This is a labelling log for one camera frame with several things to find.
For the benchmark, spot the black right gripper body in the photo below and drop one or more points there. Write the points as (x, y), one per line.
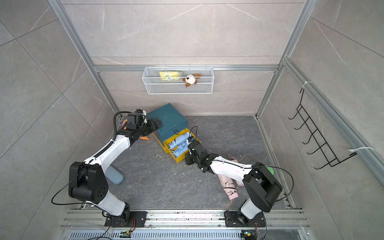
(190, 159)

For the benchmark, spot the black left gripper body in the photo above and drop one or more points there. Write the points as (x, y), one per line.
(144, 130)

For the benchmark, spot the blue umbrella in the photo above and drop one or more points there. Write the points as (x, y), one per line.
(180, 150)
(179, 141)

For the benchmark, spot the teal and yellow drawer box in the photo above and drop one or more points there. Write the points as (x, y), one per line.
(173, 124)

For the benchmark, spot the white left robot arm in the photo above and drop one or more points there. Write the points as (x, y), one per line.
(88, 182)

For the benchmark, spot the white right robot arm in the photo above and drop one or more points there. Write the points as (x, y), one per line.
(261, 185)

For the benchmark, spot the pink folded umbrella front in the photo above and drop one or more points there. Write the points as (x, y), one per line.
(229, 187)

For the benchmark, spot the pink folded umbrella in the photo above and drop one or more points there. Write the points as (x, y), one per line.
(234, 159)
(229, 187)

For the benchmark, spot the pink folded umbrella rear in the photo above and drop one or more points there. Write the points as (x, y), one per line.
(234, 159)

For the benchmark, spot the orange shark plush toy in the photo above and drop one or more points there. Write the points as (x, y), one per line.
(144, 137)

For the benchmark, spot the yellow package in basket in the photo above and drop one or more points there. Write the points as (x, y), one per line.
(170, 75)

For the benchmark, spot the light blue cup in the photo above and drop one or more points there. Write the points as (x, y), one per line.
(114, 175)

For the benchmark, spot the brown white plush dog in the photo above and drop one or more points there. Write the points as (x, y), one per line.
(190, 80)

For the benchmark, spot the green round object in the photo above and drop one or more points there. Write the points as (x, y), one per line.
(271, 170)

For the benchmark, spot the white wire wall basket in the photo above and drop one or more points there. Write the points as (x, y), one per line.
(155, 86)

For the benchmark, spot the metal base rail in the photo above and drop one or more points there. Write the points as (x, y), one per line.
(87, 224)

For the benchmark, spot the black wire wall hook rack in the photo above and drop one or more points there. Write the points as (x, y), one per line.
(316, 136)

